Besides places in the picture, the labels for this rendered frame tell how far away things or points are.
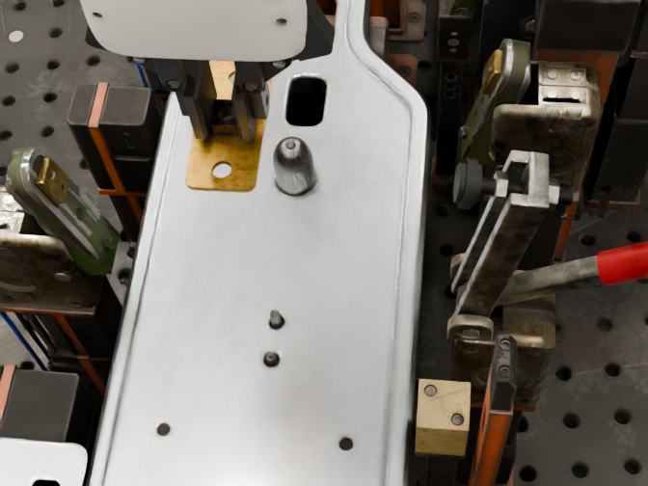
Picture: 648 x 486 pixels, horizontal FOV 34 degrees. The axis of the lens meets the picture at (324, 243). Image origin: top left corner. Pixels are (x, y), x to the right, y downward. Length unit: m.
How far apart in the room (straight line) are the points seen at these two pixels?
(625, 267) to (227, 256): 0.31
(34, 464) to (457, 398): 0.30
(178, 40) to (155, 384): 0.35
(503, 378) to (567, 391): 0.54
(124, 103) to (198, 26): 0.46
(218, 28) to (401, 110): 0.42
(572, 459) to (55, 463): 0.52
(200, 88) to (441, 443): 0.30
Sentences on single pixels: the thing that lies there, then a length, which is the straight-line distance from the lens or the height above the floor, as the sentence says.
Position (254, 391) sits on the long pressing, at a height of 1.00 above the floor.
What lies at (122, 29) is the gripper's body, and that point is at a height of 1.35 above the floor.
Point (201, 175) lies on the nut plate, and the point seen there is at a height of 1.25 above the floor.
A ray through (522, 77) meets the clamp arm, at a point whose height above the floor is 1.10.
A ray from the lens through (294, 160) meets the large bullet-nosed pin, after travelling 0.81.
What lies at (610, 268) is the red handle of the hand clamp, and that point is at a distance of 0.68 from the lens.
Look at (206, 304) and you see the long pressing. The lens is 0.81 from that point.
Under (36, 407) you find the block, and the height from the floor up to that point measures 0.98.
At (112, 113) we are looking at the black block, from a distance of 0.93.
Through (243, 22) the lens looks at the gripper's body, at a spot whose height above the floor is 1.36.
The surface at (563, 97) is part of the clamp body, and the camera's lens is 0.82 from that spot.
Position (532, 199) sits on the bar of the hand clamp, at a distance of 0.59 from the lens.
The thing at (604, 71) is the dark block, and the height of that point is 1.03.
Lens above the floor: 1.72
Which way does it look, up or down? 61 degrees down
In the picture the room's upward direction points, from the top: 7 degrees counter-clockwise
